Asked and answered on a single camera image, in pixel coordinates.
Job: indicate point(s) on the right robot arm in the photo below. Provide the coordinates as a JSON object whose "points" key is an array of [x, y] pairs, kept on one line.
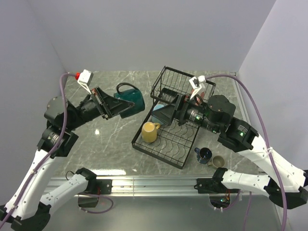
{"points": [[282, 183]]}

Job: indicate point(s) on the black wire dish rack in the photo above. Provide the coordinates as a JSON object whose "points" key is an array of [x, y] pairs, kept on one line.
{"points": [[173, 143]]}

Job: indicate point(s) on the dark green mug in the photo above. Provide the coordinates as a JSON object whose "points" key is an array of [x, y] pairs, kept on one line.
{"points": [[132, 95]]}

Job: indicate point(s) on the grey-green ceramic mug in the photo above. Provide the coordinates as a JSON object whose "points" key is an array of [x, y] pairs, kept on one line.
{"points": [[216, 162]]}

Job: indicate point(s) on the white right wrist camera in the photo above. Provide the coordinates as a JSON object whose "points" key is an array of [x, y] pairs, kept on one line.
{"points": [[198, 85]]}

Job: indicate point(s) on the dark blue glazed mug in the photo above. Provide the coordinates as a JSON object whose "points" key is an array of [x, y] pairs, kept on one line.
{"points": [[203, 155]]}

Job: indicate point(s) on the white aluminium side rail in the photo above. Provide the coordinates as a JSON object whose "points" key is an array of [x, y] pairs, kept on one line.
{"points": [[238, 162]]}

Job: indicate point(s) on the light blue mug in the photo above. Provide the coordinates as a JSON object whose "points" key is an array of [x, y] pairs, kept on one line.
{"points": [[155, 119]]}

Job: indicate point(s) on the aluminium front rail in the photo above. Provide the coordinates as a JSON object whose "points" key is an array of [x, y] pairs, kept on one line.
{"points": [[174, 185]]}

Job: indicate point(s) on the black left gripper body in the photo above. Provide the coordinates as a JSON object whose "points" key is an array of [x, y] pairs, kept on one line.
{"points": [[92, 108]]}

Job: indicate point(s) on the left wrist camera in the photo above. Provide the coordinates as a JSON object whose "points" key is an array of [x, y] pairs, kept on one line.
{"points": [[84, 79]]}

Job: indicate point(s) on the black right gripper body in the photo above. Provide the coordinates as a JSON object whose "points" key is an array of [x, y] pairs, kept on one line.
{"points": [[190, 111]]}

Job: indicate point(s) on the black box under rail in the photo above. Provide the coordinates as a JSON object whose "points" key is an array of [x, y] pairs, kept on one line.
{"points": [[87, 201]]}

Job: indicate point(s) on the pink mug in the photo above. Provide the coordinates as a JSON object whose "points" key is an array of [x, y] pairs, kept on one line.
{"points": [[198, 99]]}

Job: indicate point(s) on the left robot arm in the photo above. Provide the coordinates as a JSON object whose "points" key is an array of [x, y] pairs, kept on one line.
{"points": [[30, 208]]}

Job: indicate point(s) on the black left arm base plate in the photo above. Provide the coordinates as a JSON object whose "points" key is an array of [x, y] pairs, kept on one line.
{"points": [[104, 186]]}

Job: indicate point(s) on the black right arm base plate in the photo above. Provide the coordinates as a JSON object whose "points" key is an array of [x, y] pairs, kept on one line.
{"points": [[212, 186]]}

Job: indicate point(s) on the cream yellow mug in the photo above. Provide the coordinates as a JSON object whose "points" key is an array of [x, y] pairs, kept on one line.
{"points": [[149, 131]]}

